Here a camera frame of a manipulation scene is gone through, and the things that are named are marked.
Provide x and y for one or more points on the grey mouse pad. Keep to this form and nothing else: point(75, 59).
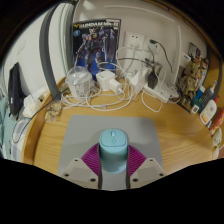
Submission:
point(86, 140)

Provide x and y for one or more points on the white red-capped lotion bottle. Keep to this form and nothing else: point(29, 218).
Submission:
point(209, 111)

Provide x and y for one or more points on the grey metal frame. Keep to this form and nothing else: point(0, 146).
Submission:
point(46, 53)

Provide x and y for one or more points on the white crumpled tissue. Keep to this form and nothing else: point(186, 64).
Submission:
point(31, 106)

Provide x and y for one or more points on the small white square clock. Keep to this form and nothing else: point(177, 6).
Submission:
point(194, 109)

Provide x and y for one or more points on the small white charger cube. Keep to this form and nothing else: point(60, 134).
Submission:
point(105, 80)

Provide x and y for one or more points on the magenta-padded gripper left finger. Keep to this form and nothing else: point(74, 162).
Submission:
point(90, 163)

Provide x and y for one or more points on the dark green round container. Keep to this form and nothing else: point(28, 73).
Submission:
point(196, 104)

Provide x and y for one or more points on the wall picture collage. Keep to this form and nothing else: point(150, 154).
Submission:
point(195, 50)

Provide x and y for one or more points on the blue plaid bedding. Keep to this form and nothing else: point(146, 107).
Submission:
point(20, 136)

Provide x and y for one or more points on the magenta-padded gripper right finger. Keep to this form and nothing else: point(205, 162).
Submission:
point(137, 163)

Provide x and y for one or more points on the teal cloth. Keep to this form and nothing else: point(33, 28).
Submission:
point(4, 126)

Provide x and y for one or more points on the clear domed plastic cup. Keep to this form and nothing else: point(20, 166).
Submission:
point(78, 83)

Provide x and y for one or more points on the light blue computer mouse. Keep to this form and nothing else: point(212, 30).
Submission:
point(113, 150)

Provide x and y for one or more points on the blue white tube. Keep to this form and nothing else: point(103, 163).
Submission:
point(199, 93)

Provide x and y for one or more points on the small clear plastic bag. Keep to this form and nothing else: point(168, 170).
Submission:
point(52, 111)

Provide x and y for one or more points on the white wall box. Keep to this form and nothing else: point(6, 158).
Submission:
point(186, 60)

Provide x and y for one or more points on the large white power adapter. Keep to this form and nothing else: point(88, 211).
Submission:
point(137, 81)

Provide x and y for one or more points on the white power strip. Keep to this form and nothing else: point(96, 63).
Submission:
point(160, 94)

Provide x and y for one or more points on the brown brick tree figure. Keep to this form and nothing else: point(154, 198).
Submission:
point(188, 81)

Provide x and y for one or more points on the black power adapter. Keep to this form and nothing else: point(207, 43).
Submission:
point(152, 79)

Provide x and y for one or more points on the white wall socket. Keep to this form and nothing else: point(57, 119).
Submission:
point(150, 48)
point(134, 40)

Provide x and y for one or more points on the robot model kit box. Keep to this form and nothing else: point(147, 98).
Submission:
point(95, 46)

